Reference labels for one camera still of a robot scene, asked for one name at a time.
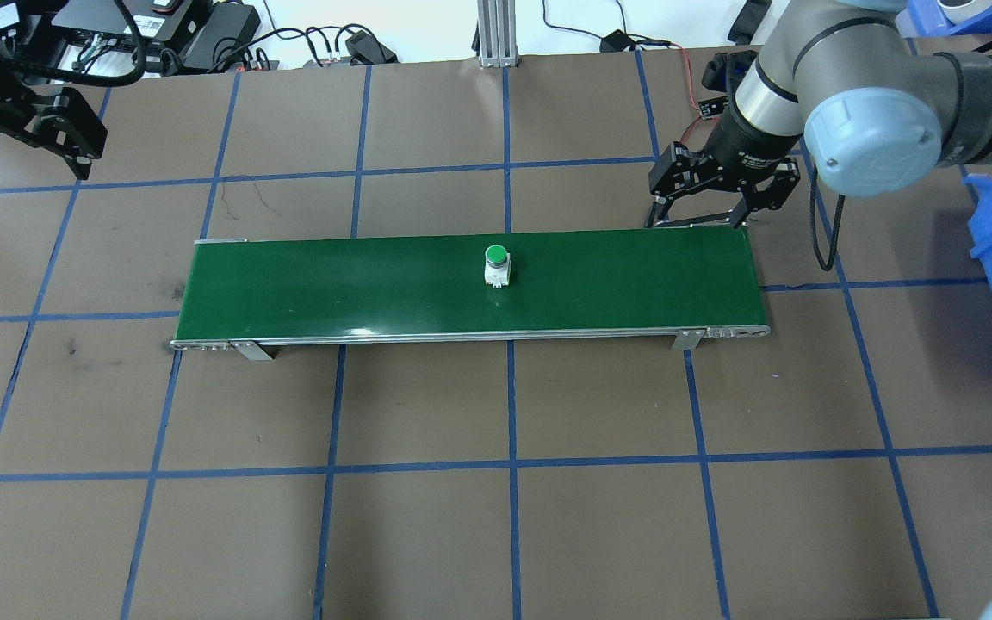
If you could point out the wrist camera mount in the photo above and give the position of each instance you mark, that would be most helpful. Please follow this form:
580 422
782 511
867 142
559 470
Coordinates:
728 71

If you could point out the aluminium extrusion post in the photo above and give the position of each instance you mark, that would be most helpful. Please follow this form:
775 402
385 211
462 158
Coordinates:
498 34

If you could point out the pale round object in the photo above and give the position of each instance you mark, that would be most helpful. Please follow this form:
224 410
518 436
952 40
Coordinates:
957 9

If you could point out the black power brick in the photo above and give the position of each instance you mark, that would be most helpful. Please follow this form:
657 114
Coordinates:
220 33

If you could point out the black plug adapter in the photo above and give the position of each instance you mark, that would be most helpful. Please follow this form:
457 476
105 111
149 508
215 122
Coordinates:
368 47

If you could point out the black device with white label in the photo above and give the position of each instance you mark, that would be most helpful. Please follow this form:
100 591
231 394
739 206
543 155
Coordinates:
3 15

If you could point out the green belt conveyor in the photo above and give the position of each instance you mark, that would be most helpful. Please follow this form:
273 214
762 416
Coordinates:
375 288

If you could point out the green push button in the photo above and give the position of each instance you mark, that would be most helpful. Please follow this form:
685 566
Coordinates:
496 263

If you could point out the small black control board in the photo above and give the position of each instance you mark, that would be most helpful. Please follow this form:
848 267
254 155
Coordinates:
711 108

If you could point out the small black adapter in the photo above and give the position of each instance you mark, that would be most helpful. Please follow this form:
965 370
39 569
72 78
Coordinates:
616 40

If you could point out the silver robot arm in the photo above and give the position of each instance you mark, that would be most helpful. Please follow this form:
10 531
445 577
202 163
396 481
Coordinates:
866 138

